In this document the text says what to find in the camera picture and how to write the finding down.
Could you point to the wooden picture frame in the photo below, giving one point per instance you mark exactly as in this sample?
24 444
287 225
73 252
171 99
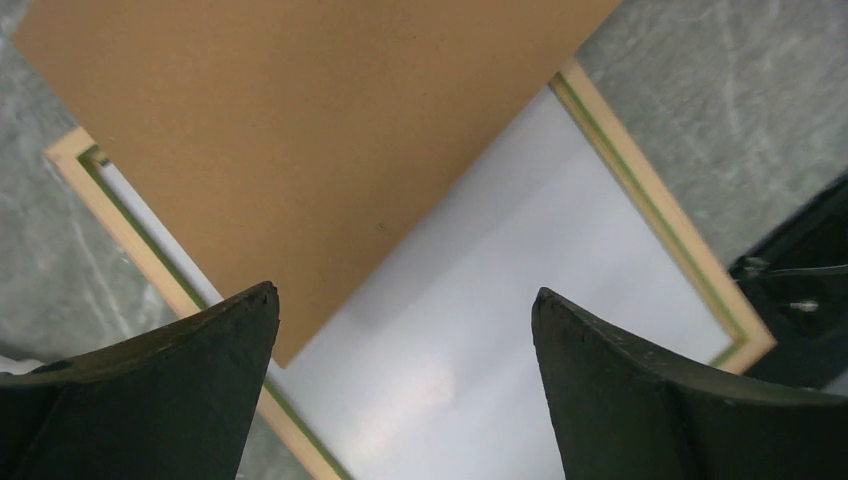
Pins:
662 205

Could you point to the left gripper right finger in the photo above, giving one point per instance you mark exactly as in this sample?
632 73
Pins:
623 407

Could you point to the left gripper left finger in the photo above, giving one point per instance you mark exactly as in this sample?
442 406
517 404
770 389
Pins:
173 403

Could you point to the brown backing board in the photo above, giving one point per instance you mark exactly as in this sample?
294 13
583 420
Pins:
297 141

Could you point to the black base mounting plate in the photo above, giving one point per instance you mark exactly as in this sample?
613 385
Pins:
796 280

